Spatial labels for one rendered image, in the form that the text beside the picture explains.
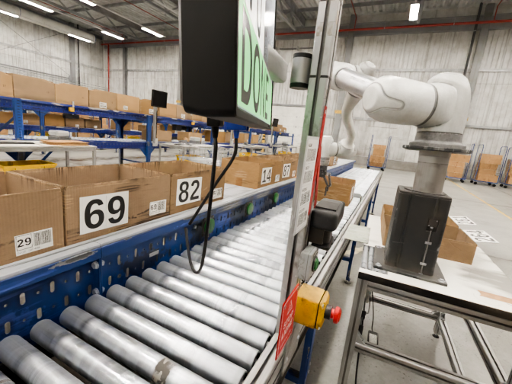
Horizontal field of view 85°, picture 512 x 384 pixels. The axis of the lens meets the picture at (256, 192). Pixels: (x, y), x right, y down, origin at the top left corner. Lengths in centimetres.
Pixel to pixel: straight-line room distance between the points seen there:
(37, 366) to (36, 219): 32
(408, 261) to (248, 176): 104
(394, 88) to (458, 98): 25
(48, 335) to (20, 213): 29
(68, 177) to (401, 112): 121
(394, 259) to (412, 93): 64
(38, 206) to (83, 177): 41
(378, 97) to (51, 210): 105
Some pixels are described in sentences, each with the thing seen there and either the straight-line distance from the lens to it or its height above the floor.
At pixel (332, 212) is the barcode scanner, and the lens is 67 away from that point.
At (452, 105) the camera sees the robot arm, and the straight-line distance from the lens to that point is 125.
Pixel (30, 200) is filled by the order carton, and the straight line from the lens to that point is 85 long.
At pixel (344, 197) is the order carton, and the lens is 228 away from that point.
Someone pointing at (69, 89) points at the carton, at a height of 164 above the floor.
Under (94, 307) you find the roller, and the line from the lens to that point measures 92.
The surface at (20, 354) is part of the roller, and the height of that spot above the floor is 75.
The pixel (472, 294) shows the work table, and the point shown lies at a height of 75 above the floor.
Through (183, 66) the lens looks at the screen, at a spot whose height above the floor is 129.
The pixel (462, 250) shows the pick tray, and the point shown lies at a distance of 161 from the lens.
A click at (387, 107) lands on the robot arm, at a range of 112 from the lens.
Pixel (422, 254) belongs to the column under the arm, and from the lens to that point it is 130.
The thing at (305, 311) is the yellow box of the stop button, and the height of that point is 84.
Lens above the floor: 124
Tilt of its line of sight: 12 degrees down
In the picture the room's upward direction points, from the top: 6 degrees clockwise
